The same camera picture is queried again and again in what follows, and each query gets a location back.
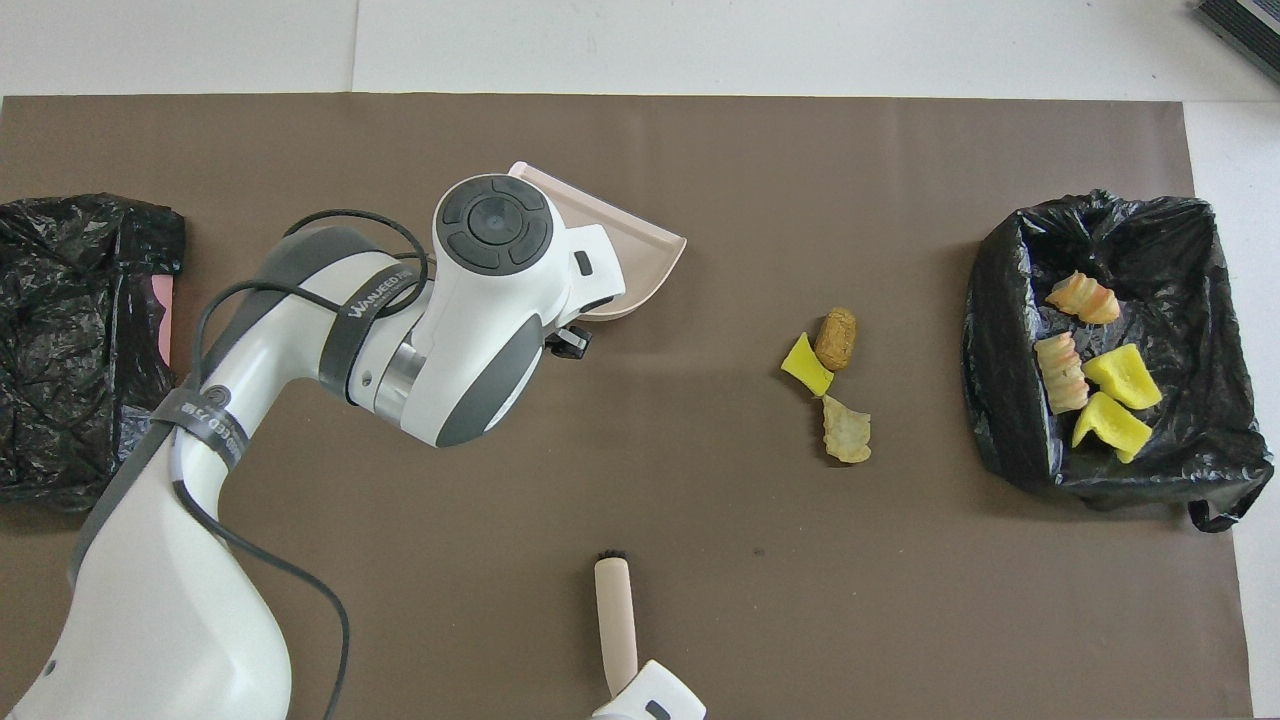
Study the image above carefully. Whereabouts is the small beige round lump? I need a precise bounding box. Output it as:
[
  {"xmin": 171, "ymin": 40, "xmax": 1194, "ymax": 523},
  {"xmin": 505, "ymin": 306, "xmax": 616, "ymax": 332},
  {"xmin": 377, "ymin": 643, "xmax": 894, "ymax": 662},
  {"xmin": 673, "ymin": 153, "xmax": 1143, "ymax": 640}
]
[{"xmin": 1044, "ymin": 271, "xmax": 1122, "ymax": 326}]

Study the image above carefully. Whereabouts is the pale greenish foam chunk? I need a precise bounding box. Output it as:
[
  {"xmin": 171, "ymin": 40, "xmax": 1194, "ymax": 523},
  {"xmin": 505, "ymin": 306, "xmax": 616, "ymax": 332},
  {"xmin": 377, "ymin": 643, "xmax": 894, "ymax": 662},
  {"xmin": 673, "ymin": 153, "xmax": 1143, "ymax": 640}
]
[{"xmin": 1034, "ymin": 332, "xmax": 1090, "ymax": 415}]

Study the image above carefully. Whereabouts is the black plastic trash bag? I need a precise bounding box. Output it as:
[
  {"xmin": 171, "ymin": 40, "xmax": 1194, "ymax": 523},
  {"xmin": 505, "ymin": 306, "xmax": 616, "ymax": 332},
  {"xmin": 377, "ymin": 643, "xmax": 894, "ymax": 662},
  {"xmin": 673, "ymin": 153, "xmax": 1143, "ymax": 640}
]
[
  {"xmin": 961, "ymin": 189, "xmax": 1276, "ymax": 533},
  {"xmin": 0, "ymin": 193, "xmax": 187, "ymax": 515}
]

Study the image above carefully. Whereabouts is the beige plastic dustpan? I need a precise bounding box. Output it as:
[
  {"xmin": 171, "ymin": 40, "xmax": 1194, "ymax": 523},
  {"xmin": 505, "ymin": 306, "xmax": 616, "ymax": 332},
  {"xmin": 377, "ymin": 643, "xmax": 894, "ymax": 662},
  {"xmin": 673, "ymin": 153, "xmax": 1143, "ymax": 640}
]
[{"xmin": 508, "ymin": 161, "xmax": 688, "ymax": 322}]

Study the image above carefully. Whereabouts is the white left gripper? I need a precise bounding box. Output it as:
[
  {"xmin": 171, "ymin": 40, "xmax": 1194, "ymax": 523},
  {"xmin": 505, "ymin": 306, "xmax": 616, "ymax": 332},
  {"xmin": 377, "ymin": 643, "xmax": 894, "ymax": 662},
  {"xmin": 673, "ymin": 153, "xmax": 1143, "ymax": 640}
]
[{"xmin": 548, "ymin": 224, "xmax": 628, "ymax": 326}]

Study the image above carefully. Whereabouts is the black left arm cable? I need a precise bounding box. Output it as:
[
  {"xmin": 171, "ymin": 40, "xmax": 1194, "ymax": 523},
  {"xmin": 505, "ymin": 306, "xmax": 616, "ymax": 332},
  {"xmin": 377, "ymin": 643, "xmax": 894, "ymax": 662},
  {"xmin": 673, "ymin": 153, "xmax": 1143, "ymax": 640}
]
[{"xmin": 170, "ymin": 208, "xmax": 431, "ymax": 720}]

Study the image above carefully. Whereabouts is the pale jagged foam chunk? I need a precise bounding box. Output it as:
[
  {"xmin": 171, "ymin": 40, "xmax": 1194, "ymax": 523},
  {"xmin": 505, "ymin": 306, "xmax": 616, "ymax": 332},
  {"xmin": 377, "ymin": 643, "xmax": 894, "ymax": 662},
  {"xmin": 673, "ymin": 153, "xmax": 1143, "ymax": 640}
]
[{"xmin": 822, "ymin": 395, "xmax": 873, "ymax": 465}]

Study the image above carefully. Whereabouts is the black ribbed device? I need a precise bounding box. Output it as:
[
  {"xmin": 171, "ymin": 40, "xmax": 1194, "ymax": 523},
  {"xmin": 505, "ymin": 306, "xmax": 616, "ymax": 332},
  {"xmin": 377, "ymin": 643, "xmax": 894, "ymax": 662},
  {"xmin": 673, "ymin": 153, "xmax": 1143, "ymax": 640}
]
[{"xmin": 1195, "ymin": 0, "xmax": 1280, "ymax": 86}]

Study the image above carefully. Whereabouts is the small yellow sponge wedge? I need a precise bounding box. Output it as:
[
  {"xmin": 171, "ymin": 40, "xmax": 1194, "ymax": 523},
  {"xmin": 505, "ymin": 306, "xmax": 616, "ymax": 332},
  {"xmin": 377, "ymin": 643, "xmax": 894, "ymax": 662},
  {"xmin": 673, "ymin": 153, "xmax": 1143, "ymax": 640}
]
[{"xmin": 781, "ymin": 332, "xmax": 835, "ymax": 398}]

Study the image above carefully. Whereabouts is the brown cork-like lump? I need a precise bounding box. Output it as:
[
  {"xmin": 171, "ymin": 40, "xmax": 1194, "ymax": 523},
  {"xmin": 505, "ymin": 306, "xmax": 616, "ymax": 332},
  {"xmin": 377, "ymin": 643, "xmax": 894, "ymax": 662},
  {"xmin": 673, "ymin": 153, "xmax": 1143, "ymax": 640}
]
[{"xmin": 814, "ymin": 307, "xmax": 859, "ymax": 372}]

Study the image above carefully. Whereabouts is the yellow sponge block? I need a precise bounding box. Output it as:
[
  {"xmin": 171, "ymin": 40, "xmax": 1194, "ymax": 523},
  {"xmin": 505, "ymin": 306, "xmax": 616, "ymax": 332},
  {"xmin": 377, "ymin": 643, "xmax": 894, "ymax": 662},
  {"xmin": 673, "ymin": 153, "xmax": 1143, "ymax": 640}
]
[{"xmin": 1083, "ymin": 343, "xmax": 1163, "ymax": 411}]

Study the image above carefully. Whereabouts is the pink plastic bin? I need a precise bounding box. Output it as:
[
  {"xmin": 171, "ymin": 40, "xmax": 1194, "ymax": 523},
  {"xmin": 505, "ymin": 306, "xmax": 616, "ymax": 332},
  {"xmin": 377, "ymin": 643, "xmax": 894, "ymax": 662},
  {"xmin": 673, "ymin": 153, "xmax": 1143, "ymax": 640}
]
[{"xmin": 155, "ymin": 277, "xmax": 176, "ymax": 366}]

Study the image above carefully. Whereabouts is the brown table mat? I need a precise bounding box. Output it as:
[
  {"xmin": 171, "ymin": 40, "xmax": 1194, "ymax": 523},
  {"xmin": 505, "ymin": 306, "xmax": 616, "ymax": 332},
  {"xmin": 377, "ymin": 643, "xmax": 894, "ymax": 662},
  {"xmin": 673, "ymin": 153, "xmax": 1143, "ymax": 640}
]
[{"xmin": 0, "ymin": 93, "xmax": 1254, "ymax": 720}]

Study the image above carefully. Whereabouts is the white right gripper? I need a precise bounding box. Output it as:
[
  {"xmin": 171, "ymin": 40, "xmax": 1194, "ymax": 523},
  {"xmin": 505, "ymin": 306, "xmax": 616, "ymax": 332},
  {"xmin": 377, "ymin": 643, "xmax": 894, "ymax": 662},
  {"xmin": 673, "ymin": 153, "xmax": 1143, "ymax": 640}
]
[{"xmin": 590, "ymin": 659, "xmax": 708, "ymax": 720}]

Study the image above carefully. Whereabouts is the beige brush with black bristles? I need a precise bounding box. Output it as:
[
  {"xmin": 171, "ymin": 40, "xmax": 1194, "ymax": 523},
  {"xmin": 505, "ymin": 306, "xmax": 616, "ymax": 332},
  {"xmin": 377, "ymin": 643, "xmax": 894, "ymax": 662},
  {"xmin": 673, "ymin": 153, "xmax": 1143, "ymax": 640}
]
[{"xmin": 594, "ymin": 549, "xmax": 641, "ymax": 701}]

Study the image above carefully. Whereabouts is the yellow u-shaped sponge piece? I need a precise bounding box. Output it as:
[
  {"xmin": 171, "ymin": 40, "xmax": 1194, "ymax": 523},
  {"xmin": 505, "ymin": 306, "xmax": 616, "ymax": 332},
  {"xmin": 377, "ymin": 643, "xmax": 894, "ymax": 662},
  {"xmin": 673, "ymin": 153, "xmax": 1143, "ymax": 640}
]
[{"xmin": 1071, "ymin": 391, "xmax": 1154, "ymax": 464}]

